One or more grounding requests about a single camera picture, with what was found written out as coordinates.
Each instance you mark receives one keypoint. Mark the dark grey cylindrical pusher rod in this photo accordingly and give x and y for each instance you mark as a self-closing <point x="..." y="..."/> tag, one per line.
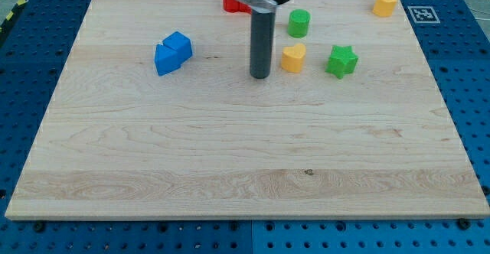
<point x="261" y="43"/>

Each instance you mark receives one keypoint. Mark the yellow heart block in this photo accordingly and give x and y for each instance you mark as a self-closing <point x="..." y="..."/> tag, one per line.
<point x="292" y="58"/>

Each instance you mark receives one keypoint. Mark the green star block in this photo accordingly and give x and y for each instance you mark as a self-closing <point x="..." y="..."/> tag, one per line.
<point x="342" y="61"/>

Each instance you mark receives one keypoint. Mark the green cylinder block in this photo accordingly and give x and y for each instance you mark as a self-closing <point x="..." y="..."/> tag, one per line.
<point x="298" y="25"/>

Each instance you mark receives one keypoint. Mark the red block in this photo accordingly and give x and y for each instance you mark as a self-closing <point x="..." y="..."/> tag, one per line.
<point x="234" y="6"/>

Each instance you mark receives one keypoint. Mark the blue cube block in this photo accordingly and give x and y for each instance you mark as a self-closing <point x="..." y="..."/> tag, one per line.
<point x="181" y="44"/>

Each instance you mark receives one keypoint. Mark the blue triangular block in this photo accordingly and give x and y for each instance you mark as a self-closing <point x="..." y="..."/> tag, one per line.
<point x="166" y="60"/>

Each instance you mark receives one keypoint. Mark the yellow hexagon block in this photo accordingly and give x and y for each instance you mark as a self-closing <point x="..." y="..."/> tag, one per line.
<point x="384" y="8"/>

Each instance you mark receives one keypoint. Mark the wooden board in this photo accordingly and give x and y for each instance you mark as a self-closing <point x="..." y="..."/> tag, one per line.
<point x="209" y="142"/>

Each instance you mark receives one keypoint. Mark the white fiducial marker tag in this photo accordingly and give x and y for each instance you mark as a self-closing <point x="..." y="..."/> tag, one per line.
<point x="422" y="14"/>

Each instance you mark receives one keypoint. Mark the yellow black hazard tape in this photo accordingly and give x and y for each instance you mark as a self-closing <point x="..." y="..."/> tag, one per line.
<point x="13" y="16"/>

